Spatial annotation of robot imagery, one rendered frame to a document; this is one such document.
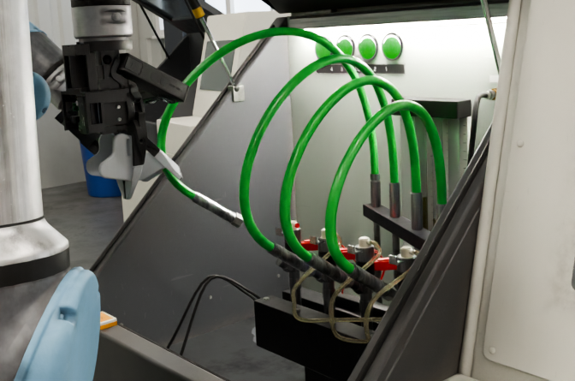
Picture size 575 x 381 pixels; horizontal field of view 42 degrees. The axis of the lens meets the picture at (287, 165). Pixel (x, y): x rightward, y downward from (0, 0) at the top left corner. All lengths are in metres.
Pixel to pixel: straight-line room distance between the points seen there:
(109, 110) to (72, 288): 0.51
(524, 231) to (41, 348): 0.63
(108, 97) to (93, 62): 0.05
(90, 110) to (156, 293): 0.58
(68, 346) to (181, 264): 1.01
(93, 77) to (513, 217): 0.55
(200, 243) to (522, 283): 0.74
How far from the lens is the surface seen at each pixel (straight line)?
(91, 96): 0.98
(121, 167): 1.02
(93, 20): 0.99
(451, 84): 1.33
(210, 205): 1.26
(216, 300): 1.56
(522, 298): 0.96
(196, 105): 4.44
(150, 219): 1.44
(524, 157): 0.96
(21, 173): 0.51
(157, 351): 1.19
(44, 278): 0.51
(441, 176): 1.10
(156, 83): 1.04
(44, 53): 1.26
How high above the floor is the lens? 1.41
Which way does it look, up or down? 10 degrees down
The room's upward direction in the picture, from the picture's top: 3 degrees counter-clockwise
